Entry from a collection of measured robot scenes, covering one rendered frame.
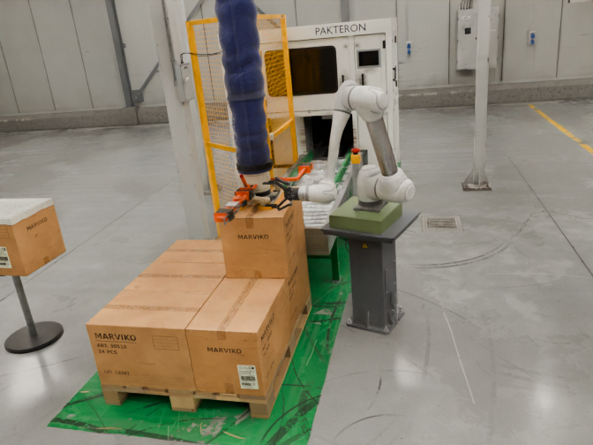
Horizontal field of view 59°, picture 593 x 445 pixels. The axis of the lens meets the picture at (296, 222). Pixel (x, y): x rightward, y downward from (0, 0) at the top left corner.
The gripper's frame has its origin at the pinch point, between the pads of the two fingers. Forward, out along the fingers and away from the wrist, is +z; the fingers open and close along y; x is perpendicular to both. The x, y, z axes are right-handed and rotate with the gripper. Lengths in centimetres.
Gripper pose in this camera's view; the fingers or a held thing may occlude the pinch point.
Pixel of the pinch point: (266, 194)
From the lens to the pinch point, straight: 307.3
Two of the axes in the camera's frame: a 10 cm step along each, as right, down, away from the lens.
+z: -9.7, 0.0, 2.4
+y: 0.9, 9.3, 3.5
